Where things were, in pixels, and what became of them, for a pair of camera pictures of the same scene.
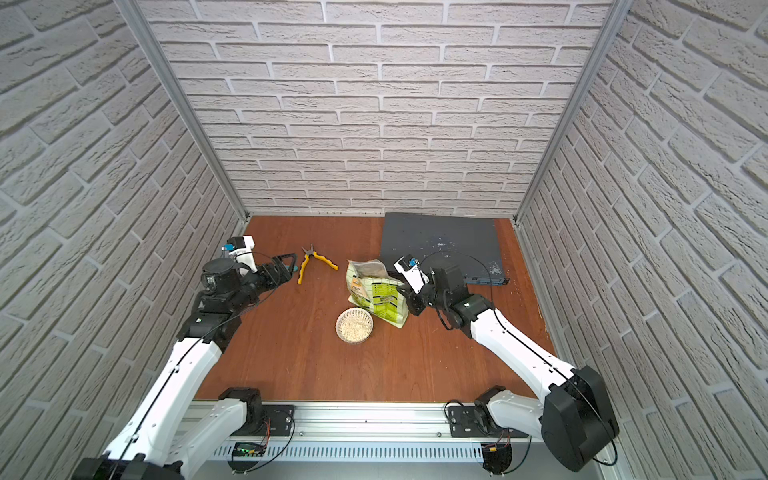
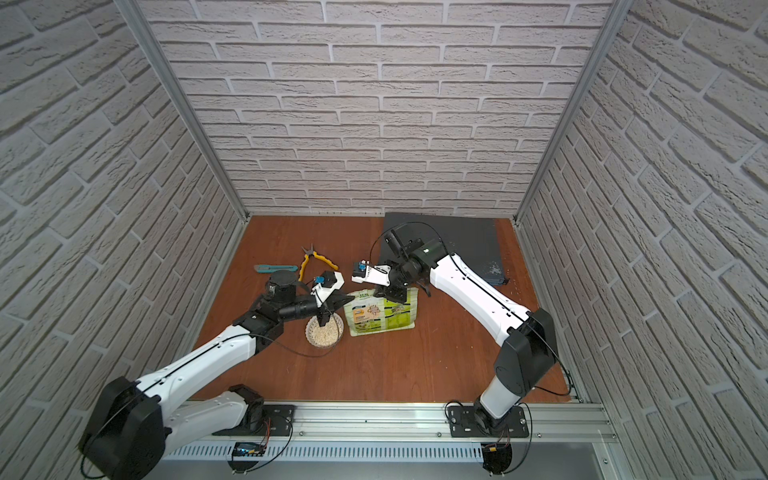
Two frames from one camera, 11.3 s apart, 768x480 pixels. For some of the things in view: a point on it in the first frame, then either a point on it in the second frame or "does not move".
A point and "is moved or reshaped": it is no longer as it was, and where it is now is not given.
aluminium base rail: (360, 424) does not move
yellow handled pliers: (318, 257) does not move
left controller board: (245, 449) does not move
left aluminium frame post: (137, 19) does not move
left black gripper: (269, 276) to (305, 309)
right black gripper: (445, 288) to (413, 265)
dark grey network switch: (471, 243) does not move
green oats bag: (375, 290) is moved or reshaped
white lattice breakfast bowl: (354, 326) to (325, 335)
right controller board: (497, 457) does not move
